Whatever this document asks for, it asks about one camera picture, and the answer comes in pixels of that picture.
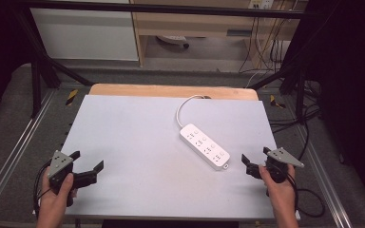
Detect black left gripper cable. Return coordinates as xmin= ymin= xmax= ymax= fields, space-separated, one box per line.
xmin=32 ymin=160 xmax=52 ymax=219

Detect wooden table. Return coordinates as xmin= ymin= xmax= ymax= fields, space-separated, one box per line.
xmin=88 ymin=83 xmax=260 ymax=102

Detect white power strip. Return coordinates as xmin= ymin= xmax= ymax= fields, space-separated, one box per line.
xmin=179 ymin=123 xmax=231 ymax=172

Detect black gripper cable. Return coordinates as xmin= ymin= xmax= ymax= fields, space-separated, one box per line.
xmin=32 ymin=160 xmax=52 ymax=219
xmin=284 ymin=172 xmax=326 ymax=219

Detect white cabinet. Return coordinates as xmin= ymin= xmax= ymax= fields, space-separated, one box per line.
xmin=29 ymin=0 xmax=140 ymax=62

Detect aluminium rail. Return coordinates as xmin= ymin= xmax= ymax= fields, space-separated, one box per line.
xmin=0 ymin=89 xmax=57 ymax=217
xmin=293 ymin=124 xmax=354 ymax=228

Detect person's left hand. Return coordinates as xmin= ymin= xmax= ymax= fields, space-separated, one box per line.
xmin=36 ymin=166 xmax=76 ymax=220

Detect black horizontal frame bar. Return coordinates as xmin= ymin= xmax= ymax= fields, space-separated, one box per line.
xmin=18 ymin=0 xmax=313 ymax=20

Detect black metal stand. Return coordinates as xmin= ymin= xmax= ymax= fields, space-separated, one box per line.
xmin=249 ymin=17 xmax=319 ymax=119
xmin=11 ymin=6 xmax=95 ymax=119

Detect black floor cables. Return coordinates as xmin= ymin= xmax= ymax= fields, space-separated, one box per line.
xmin=267 ymin=80 xmax=322 ymax=162

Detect bundle of hanging cables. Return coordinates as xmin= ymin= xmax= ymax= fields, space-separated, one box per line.
xmin=238 ymin=6 xmax=298 ymax=74

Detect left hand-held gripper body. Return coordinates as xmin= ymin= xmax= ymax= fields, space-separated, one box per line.
xmin=47 ymin=149 xmax=77 ymax=195

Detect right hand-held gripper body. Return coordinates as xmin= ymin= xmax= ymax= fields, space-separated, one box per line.
xmin=263 ymin=147 xmax=305 ymax=184

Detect yellow black tape marker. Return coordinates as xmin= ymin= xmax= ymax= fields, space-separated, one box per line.
xmin=269 ymin=94 xmax=287 ymax=109
xmin=65 ymin=88 xmax=79 ymax=106

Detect white table mat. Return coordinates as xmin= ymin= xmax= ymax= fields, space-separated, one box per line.
xmin=60 ymin=94 xmax=279 ymax=221

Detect person's right hand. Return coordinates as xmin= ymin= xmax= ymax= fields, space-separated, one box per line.
xmin=258 ymin=163 xmax=298 ymax=218

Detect grey power strip under desk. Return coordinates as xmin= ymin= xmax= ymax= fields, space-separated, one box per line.
xmin=155 ymin=34 xmax=191 ymax=49

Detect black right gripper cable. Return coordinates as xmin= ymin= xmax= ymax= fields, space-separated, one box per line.
xmin=284 ymin=172 xmax=326 ymax=219

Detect white power strip cable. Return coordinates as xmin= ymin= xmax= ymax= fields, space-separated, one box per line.
xmin=175 ymin=94 xmax=212 ymax=129

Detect white wall socket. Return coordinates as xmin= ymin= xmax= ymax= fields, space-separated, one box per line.
xmin=248 ymin=0 xmax=275 ymax=10

